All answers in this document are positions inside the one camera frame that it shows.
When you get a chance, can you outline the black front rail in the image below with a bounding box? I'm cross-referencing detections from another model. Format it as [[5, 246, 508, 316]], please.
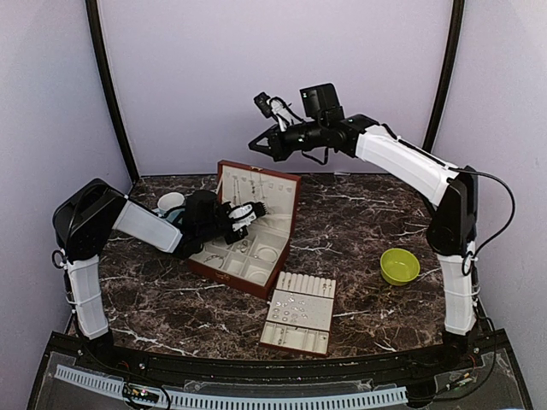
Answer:
[[50, 332, 500, 386]]

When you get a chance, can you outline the left black frame post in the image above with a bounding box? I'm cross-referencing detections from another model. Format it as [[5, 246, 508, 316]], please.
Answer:
[[85, 0, 140, 184]]

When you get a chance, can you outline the right black frame post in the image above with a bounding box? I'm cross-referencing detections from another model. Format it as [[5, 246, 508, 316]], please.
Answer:
[[421, 0, 466, 153]]

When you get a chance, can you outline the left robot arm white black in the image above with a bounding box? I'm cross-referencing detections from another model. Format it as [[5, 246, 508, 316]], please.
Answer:
[[51, 179, 265, 372]]

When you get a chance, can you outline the beige jewelry tray insert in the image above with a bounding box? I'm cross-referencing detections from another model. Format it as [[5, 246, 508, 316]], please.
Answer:
[[260, 272, 337, 357]]

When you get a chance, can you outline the silver bangle in box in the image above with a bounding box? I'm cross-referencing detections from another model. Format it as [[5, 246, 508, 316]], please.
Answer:
[[255, 247, 278, 263]]

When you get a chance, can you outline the brown leather jewelry box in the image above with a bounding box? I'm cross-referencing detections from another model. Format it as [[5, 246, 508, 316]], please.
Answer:
[[187, 161, 301, 299]]

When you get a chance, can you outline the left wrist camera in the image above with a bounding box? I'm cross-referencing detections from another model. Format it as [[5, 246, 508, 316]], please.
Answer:
[[228, 202, 267, 231]]

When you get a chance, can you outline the blue ceramic mug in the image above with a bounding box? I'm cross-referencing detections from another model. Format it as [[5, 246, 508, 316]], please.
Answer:
[[155, 192, 185, 221]]

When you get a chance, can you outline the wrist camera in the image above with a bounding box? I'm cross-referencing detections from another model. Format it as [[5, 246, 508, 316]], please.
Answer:
[[253, 92, 295, 132], [228, 202, 267, 231]]

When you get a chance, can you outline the green plastic bowl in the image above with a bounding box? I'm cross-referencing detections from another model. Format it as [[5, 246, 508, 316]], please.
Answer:
[[380, 248, 421, 286]]

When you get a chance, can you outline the grey cable duct strip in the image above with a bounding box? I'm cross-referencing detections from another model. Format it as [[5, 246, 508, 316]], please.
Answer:
[[54, 366, 409, 409]]

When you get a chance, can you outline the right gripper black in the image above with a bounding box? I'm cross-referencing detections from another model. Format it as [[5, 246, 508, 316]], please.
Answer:
[[249, 119, 326, 161]]

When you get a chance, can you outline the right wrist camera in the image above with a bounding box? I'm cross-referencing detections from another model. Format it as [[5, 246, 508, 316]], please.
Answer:
[[253, 92, 295, 132]]

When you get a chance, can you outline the black frame post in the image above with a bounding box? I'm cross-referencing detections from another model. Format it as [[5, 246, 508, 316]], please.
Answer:
[[421, 0, 466, 153], [85, 0, 140, 184]]

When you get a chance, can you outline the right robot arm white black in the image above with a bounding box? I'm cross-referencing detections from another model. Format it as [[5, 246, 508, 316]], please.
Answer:
[[249, 83, 483, 337]]

